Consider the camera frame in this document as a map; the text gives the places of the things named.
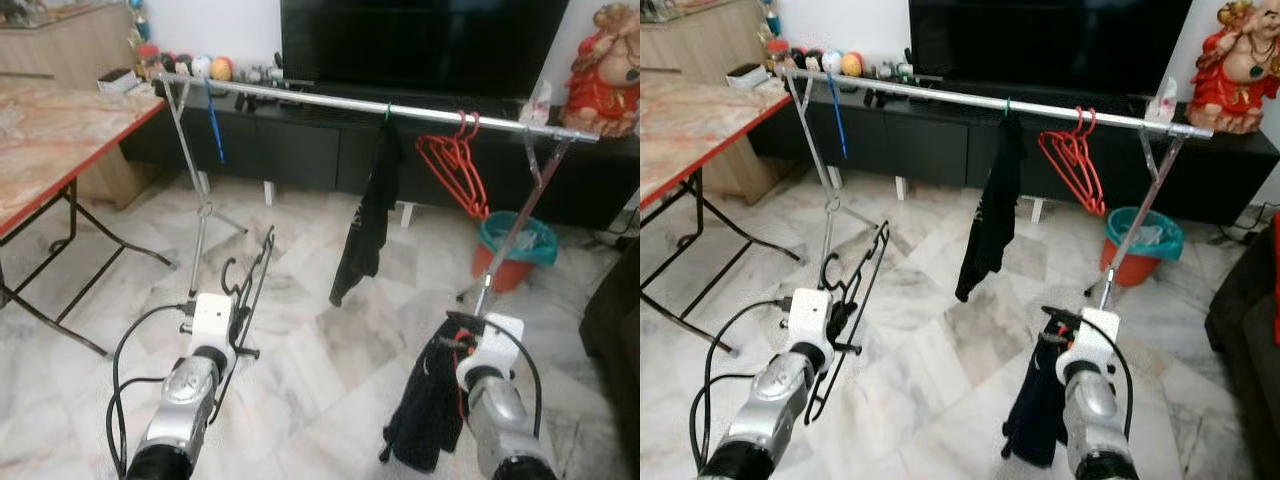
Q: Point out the navy garment with orange stripe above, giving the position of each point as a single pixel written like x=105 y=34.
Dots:
x=1040 y=400
x=430 y=400

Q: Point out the red plastic hanger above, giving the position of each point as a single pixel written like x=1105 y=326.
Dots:
x=1068 y=155
x=445 y=160
x=1088 y=180
x=465 y=185

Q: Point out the blue plastic hanger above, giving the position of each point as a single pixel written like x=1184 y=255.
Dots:
x=839 y=120
x=214 y=125

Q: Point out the red bucket with teal bag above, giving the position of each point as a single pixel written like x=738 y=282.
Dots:
x=1145 y=240
x=520 y=245

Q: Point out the black shirt with green logo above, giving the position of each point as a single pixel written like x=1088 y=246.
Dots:
x=992 y=215
x=368 y=220

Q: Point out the red square cushion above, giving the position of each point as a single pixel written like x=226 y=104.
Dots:
x=1276 y=290

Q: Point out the silver metal clothes rack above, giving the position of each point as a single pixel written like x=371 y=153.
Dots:
x=950 y=94
x=300 y=96

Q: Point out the small white packet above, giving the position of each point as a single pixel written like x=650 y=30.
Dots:
x=1163 y=100
x=537 y=105

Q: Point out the marble top folding table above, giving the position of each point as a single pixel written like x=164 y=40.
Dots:
x=60 y=140
x=700 y=130

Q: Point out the orange round toy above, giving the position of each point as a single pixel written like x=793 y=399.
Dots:
x=222 y=69
x=852 y=65

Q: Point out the white cardboard box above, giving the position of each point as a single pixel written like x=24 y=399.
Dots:
x=125 y=82
x=755 y=77

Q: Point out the white round toy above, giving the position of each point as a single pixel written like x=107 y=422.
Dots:
x=832 y=62
x=202 y=67

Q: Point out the jar with red lid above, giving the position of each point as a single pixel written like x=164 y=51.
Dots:
x=778 y=58
x=148 y=62

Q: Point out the red laughing Buddha statue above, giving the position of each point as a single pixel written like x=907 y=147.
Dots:
x=605 y=90
x=1235 y=85

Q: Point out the black television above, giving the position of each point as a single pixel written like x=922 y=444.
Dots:
x=420 y=45
x=1050 y=40

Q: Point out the hanging bead ornament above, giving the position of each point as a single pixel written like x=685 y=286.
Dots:
x=137 y=20
x=770 y=15

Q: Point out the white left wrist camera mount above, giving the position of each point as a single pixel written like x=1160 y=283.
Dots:
x=210 y=318
x=810 y=315

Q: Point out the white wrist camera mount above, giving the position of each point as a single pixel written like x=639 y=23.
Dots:
x=1095 y=340
x=810 y=315
x=210 y=318
x=495 y=345

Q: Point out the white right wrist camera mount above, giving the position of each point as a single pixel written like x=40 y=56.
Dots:
x=495 y=345
x=1095 y=340

